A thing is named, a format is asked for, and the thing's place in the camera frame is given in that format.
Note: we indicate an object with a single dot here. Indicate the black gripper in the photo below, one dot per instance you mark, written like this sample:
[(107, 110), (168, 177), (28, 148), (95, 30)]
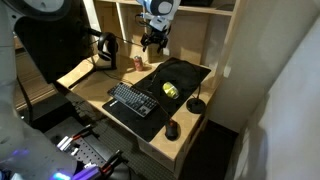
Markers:
[(155, 37)]

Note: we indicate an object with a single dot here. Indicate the pink soda can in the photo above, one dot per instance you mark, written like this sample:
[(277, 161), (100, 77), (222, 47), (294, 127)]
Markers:
[(138, 63)]

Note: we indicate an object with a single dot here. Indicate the yellow soda can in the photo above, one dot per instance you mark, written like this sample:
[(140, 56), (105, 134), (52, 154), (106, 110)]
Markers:
[(170, 90)]

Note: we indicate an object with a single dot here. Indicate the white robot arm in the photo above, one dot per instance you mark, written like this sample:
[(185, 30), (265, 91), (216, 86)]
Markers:
[(157, 17)]

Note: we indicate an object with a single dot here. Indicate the black desk mat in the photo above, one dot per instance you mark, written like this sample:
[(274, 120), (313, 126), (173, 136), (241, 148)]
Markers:
[(183, 75)]

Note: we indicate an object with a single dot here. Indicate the black desk lamp base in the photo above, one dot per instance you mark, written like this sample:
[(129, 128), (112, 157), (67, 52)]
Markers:
[(195, 105)]

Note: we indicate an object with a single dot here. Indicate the black headphones on stand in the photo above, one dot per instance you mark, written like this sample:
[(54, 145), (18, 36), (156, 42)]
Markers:
[(107, 48)]

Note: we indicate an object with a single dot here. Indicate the wooden shelf unit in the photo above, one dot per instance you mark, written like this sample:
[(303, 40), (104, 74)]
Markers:
[(190, 32)]

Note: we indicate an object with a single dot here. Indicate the black mechanical keyboard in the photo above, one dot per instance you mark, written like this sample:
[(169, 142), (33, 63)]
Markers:
[(135, 100)]

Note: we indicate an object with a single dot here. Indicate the black red computer mouse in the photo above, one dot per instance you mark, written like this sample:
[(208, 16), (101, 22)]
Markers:
[(171, 131)]

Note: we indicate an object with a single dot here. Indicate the black computer monitor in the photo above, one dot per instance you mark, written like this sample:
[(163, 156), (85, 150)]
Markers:
[(56, 41)]

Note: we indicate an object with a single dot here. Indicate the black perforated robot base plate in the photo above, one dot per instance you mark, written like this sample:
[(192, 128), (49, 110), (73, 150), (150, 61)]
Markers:
[(99, 163)]

